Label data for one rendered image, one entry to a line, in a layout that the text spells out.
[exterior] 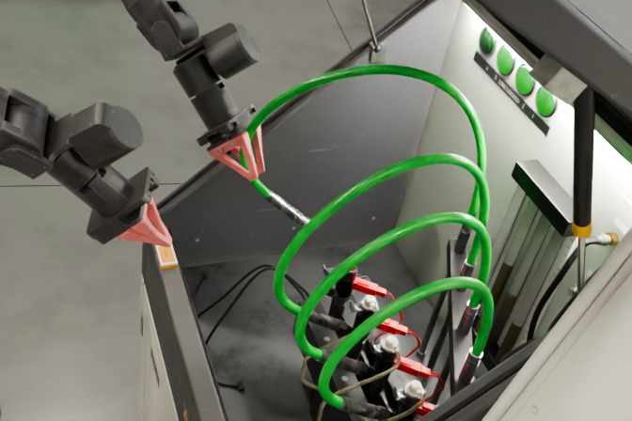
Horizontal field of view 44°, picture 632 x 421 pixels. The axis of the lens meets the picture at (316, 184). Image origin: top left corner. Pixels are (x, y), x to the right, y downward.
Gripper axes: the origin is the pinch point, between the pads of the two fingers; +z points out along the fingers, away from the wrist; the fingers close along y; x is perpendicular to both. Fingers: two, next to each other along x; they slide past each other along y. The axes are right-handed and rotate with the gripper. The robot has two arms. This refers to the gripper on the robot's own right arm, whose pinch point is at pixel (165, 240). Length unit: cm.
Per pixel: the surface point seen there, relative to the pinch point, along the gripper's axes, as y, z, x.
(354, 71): 31.1, 2.9, 15.7
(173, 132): -91, 80, 196
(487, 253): 34.7, 25.5, -5.3
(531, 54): 52, 19, 20
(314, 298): 15.5, 11.7, -11.7
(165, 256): -17.9, 16.7, 21.9
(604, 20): 63, 22, 22
